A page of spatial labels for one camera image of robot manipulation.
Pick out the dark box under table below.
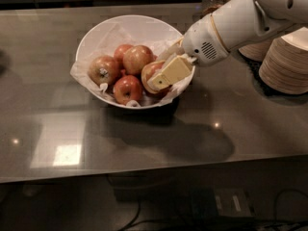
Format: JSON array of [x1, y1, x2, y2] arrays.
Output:
[[190, 188, 255, 220]]

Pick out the front stack of paper plates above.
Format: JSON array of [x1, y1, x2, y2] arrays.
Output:
[[259, 27, 308, 94]]

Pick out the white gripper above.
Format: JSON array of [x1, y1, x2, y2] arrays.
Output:
[[146, 14, 229, 91]]

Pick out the white ceramic bowl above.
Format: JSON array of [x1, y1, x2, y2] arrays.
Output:
[[74, 14, 195, 110]]

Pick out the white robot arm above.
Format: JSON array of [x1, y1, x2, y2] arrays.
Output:
[[181, 0, 308, 66]]

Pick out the stack of paper plates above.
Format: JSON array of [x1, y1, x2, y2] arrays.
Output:
[[259, 27, 308, 94], [239, 39, 272, 62]]

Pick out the red apple with sticker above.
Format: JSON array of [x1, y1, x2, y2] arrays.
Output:
[[88, 55, 121, 86]]

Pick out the back stack of paper plates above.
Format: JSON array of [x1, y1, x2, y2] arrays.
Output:
[[239, 39, 272, 62]]

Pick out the white paper liner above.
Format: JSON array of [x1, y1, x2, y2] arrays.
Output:
[[69, 22, 193, 109]]

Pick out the red apple back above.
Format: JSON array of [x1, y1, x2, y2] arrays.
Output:
[[114, 44, 133, 64]]

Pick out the black tray under plates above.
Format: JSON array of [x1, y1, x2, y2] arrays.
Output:
[[238, 52, 308, 106]]

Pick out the black cable under table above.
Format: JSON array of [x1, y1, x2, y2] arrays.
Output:
[[116, 200, 142, 231]]

